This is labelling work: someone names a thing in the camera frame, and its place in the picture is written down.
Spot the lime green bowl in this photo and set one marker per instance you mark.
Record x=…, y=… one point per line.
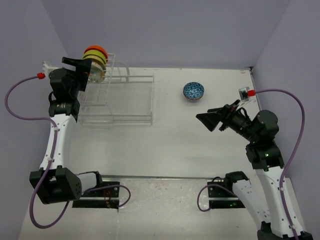
x=97, y=55

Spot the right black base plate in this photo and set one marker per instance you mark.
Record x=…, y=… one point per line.
x=221, y=199

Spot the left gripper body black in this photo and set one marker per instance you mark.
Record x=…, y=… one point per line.
x=74, y=89

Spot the yellow patterned bowl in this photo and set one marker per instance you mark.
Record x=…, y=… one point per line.
x=97, y=62

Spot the orange bowl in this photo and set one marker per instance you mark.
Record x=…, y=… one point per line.
x=96, y=48

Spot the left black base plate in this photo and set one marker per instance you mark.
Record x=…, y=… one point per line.
x=101, y=199

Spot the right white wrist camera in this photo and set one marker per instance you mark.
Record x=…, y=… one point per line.
x=246, y=96

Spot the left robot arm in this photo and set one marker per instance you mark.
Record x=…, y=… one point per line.
x=54, y=182

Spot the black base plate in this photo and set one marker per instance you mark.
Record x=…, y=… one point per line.
x=221, y=199
x=101, y=199

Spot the white wire dish rack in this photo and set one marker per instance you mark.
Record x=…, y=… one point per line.
x=123, y=96

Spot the white floral bowl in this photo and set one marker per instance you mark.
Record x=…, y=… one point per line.
x=97, y=73

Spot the blue patterned bowl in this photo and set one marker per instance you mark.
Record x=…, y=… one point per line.
x=193, y=90

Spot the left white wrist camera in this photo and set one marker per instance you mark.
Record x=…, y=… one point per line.
x=47, y=67

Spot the red patterned bowl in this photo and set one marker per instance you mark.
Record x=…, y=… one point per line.
x=192, y=100

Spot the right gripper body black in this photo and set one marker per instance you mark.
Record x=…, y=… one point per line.
x=236, y=120

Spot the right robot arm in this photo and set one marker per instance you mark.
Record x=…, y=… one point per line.
x=276, y=219

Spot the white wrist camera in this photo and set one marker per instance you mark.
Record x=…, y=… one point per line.
x=246, y=96
x=47, y=67

